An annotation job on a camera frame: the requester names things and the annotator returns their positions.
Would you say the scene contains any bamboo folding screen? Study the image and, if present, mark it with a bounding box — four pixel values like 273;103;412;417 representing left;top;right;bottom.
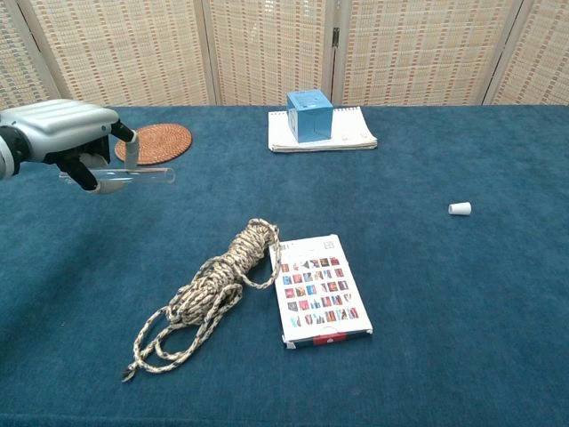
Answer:
0;0;569;112

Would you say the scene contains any white spiral notepad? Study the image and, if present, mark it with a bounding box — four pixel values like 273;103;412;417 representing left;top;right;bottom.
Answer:
267;107;379;154

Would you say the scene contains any round woven orange coaster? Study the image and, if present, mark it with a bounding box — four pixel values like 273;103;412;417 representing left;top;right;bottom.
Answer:
114;123;194;166

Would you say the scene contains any transparent test tube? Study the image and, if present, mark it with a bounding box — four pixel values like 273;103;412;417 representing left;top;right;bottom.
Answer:
59;167;177;184

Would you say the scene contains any white picture card box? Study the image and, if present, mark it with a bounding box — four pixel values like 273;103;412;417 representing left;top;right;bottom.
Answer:
268;233;373;350

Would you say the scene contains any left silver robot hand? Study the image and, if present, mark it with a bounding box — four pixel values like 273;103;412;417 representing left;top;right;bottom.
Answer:
0;98;139;196

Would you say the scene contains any blue table cloth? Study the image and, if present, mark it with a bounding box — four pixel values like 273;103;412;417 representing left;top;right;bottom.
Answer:
0;104;569;427

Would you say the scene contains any coiled beige braided rope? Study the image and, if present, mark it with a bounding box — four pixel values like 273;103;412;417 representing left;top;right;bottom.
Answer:
120;217;282;383

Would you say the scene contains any blue cube box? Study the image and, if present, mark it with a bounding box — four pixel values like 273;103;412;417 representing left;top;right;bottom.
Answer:
285;89;334;144

